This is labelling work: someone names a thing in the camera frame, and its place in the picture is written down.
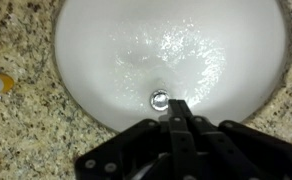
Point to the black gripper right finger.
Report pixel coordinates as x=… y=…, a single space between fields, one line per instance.
x=226 y=146

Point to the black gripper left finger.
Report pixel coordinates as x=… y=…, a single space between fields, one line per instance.
x=181 y=143

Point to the metal sink drain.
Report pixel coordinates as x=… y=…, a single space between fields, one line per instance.
x=159 y=100

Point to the white oval sink basin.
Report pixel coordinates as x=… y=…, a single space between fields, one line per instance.
x=136 y=50

